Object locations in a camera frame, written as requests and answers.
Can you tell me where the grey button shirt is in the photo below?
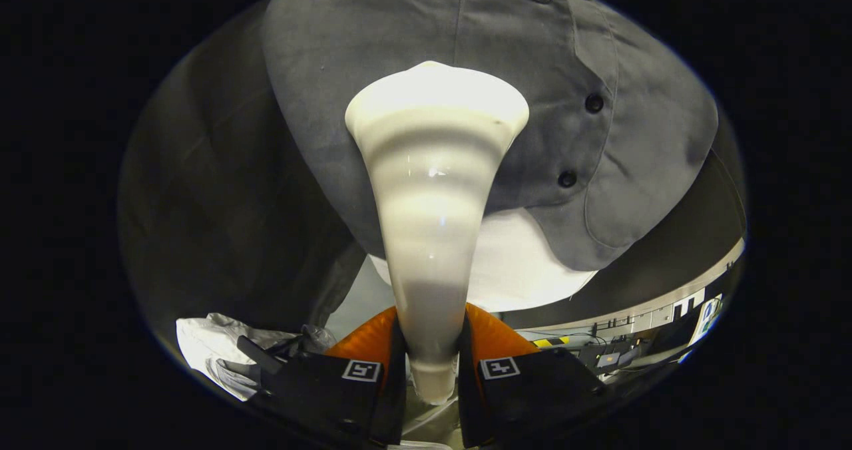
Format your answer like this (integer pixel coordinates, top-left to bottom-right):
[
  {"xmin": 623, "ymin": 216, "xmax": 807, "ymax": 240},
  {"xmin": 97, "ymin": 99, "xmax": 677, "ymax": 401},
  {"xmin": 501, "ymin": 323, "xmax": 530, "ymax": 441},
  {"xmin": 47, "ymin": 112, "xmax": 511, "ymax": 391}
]
[{"xmin": 261, "ymin": 0, "xmax": 720, "ymax": 272}]

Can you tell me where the white desk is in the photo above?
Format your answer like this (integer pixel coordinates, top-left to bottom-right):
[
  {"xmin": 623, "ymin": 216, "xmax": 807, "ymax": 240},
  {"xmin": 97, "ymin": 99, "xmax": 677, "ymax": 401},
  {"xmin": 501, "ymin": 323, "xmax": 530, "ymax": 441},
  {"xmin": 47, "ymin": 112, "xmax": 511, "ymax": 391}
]
[{"xmin": 679, "ymin": 294, "xmax": 728, "ymax": 364}]

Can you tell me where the white mannequin torso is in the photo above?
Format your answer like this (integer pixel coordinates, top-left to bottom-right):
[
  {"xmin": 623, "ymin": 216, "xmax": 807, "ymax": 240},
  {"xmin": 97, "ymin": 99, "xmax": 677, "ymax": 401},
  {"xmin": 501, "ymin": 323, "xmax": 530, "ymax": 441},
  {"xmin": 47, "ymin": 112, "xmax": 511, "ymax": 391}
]
[{"xmin": 368, "ymin": 207, "xmax": 598, "ymax": 313}]

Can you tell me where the white garment steamer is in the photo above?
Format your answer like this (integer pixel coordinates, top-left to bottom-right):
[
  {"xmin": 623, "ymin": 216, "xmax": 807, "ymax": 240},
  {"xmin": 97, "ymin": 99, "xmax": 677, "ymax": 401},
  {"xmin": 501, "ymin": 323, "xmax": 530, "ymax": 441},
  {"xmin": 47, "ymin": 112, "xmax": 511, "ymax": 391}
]
[{"xmin": 344, "ymin": 61, "xmax": 531, "ymax": 406}]

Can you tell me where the tangle of floor cables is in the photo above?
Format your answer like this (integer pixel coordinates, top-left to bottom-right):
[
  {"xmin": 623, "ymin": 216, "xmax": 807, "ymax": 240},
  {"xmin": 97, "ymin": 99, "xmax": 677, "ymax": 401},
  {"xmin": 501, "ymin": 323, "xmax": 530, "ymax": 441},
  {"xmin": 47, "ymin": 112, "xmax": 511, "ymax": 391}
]
[{"xmin": 519, "ymin": 330, "xmax": 693, "ymax": 377}]

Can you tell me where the white plastic bag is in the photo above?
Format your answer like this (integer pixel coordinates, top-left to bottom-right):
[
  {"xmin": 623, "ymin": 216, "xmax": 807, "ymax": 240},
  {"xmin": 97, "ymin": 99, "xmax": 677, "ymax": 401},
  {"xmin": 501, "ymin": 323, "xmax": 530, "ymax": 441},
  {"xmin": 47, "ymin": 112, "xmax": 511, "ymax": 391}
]
[{"xmin": 176, "ymin": 314, "xmax": 337, "ymax": 401}]

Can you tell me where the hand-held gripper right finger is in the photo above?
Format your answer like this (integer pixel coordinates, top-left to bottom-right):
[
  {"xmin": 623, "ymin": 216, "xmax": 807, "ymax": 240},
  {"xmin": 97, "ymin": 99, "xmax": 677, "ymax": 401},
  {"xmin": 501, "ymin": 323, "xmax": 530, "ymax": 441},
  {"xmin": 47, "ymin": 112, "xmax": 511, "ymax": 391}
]
[{"xmin": 458, "ymin": 302, "xmax": 608, "ymax": 448}]

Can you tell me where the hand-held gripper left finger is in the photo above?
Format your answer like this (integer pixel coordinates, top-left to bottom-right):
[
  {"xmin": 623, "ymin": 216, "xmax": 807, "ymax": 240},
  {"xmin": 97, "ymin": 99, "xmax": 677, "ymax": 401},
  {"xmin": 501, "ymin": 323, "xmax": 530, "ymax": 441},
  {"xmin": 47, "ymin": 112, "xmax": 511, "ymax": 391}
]
[{"xmin": 256, "ymin": 306, "xmax": 408, "ymax": 448}]

